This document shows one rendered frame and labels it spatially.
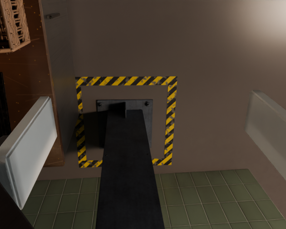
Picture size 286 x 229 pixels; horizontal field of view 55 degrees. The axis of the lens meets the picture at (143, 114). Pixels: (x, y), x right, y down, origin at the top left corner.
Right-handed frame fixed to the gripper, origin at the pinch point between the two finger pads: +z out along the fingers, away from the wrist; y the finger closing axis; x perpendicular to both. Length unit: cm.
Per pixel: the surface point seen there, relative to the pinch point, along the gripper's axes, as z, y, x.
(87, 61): 132, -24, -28
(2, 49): 58, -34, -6
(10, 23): 61, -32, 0
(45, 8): 83, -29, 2
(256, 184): 117, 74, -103
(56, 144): 73, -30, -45
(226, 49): 134, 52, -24
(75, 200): 109, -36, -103
